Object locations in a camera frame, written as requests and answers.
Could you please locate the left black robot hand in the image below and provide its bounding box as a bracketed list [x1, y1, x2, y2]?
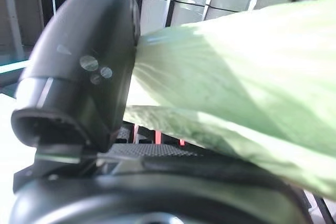
[7, 0, 314, 224]

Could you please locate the green napa cabbage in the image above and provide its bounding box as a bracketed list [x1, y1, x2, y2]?
[123, 0, 336, 201]

